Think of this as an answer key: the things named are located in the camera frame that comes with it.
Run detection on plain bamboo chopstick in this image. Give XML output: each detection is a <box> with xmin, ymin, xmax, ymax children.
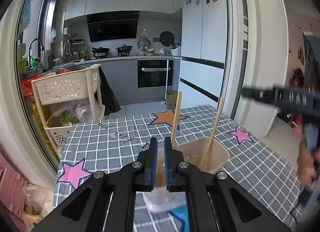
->
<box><xmin>171</xmin><ymin>91</ymin><xmax>182</xmax><ymax>148</ymax></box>
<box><xmin>200</xmin><ymin>97</ymin><xmax>224</xmax><ymax>169</ymax></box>

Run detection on kitchen faucet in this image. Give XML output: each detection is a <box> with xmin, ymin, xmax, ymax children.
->
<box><xmin>28</xmin><ymin>38</ymin><xmax>44</xmax><ymax>69</ymax></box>

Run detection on person's right hand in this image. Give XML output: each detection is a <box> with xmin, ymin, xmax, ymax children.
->
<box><xmin>297</xmin><ymin>140</ymin><xmax>319</xmax><ymax>186</ymax></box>

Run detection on beige plastic utensil holder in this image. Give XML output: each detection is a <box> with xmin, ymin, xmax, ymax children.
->
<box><xmin>142</xmin><ymin>137</ymin><xmax>229</xmax><ymax>213</ymax></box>

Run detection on grey checked star tablecloth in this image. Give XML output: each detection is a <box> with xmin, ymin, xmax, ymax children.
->
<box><xmin>49</xmin><ymin>105</ymin><xmax>300</xmax><ymax>231</ymax></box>

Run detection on cardboard box on floor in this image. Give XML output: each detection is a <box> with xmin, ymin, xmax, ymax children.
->
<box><xmin>165</xmin><ymin>90</ymin><xmax>177</xmax><ymax>110</ymax></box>

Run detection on black built-in oven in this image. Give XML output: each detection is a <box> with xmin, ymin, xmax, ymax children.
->
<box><xmin>137</xmin><ymin>59</ymin><xmax>174</xmax><ymax>88</ymax></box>

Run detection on beige plastic storage rack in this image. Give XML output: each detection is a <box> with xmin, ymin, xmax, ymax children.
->
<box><xmin>31</xmin><ymin>64</ymin><xmax>105</xmax><ymax>150</ymax></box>

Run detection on black pot on stove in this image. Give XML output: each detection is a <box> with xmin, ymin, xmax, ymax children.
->
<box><xmin>116</xmin><ymin>44</ymin><xmax>133</xmax><ymax>56</ymax></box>

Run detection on black wok on stove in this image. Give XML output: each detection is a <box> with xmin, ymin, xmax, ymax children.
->
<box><xmin>91</xmin><ymin>47</ymin><xmax>110</xmax><ymax>58</ymax></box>

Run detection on pink plastic stool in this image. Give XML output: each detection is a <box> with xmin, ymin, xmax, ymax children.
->
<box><xmin>0</xmin><ymin>155</ymin><xmax>28</xmax><ymax>220</ymax></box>

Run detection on white refrigerator with magnets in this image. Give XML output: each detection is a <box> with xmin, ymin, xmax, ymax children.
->
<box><xmin>178</xmin><ymin>0</ymin><xmax>228</xmax><ymax>108</ymax></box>

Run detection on black range hood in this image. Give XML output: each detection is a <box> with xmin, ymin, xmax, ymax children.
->
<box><xmin>86</xmin><ymin>11</ymin><xmax>140</xmax><ymax>42</ymax></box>

